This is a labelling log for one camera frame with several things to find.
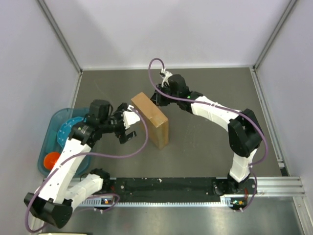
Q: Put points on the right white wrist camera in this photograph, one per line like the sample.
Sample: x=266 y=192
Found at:
x=165 y=75

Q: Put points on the grey cable duct rail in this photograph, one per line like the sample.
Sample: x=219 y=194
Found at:
x=97 y=202

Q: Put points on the teal plastic bin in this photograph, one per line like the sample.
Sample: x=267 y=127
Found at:
x=50 y=142

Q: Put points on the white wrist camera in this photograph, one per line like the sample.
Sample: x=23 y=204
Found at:
x=130 y=117
x=165 y=75

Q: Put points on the brown cardboard express box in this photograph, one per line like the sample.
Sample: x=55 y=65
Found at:
x=157 y=122

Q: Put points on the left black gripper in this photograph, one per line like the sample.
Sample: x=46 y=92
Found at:
x=122 y=137

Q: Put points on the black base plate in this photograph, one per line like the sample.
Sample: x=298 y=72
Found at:
x=175 y=190

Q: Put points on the blue perforated plate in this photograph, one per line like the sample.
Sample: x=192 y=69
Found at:
x=65 y=130

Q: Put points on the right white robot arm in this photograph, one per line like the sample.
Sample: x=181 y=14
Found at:
x=243 y=137

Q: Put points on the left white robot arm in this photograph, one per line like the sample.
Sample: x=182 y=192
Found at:
x=55 y=200

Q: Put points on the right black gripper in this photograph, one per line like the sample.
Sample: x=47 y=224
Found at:
x=157 y=99

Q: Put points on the orange cup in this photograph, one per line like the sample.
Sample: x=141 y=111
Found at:
x=50 y=160

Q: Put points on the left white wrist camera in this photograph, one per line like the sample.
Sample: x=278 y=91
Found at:
x=130 y=117

